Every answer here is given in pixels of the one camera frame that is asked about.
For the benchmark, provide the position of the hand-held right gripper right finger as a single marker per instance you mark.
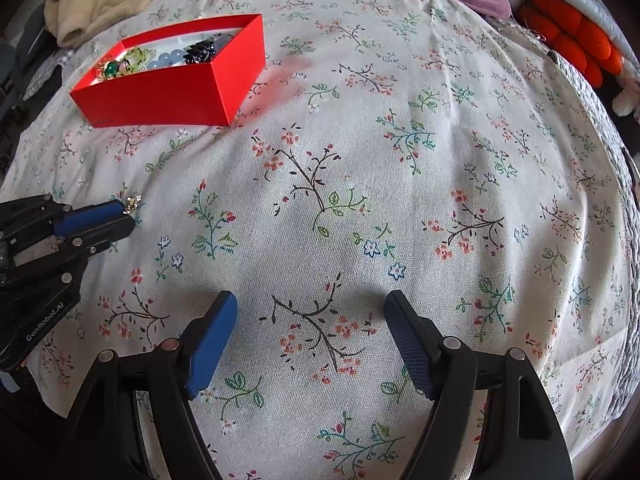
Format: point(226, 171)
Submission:
point(410, 342)

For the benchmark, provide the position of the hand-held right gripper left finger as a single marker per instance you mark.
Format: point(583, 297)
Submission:
point(215, 342)

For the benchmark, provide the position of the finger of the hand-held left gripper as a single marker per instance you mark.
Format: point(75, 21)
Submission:
point(90, 216)
point(107, 235)

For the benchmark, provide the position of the small gold earring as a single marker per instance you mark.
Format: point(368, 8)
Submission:
point(133, 203)

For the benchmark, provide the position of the red cardboard box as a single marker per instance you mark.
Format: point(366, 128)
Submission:
point(165, 95)

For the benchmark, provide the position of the gold brooch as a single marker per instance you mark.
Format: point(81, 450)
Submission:
point(103, 73)

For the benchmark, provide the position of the black hair claw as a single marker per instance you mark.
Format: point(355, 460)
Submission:
point(200, 52)

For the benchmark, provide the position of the checkered grey cloth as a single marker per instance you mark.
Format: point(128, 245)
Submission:
point(42, 77)

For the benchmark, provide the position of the floral bed sheet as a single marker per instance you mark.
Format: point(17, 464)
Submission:
point(350, 175)

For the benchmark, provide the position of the dark grey chair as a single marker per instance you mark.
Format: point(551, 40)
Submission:
point(17, 45)

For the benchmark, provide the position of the orange plush toy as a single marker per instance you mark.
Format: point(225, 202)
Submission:
point(575, 35)

